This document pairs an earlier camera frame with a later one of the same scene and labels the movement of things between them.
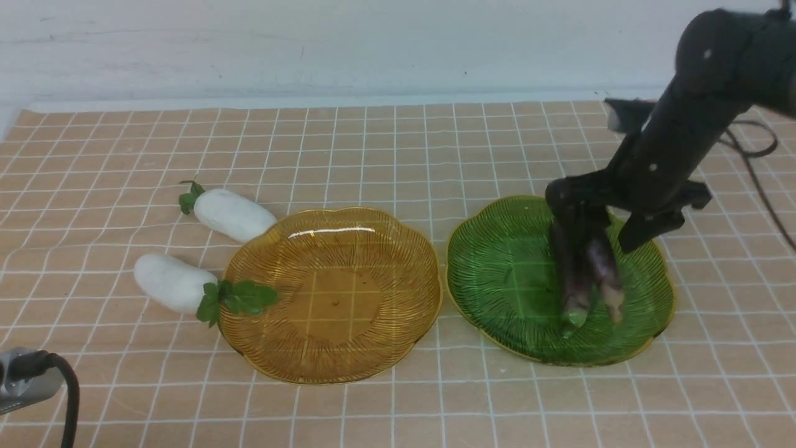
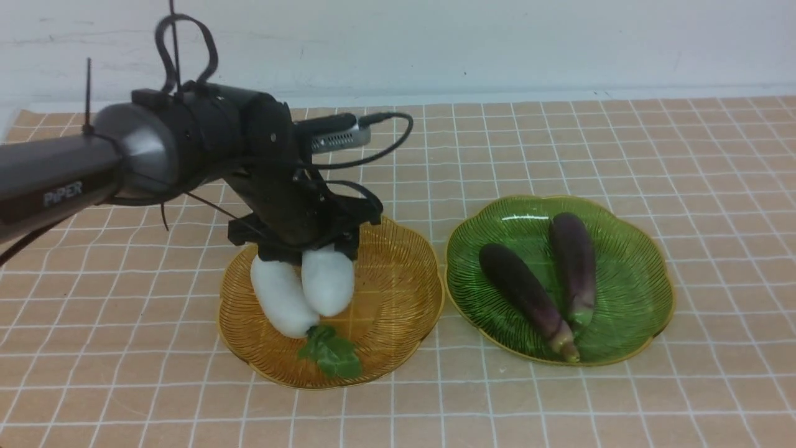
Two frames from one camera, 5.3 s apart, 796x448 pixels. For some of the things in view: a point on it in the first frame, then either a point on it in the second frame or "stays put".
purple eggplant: (573, 286) -> (530, 298)
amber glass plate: (356, 290) stays put
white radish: (232, 215) -> (328, 278)
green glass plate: (501, 270) stays put
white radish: (176, 284) -> (280, 292)
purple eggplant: (605, 275) -> (574, 256)
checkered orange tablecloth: (85, 193) stays put
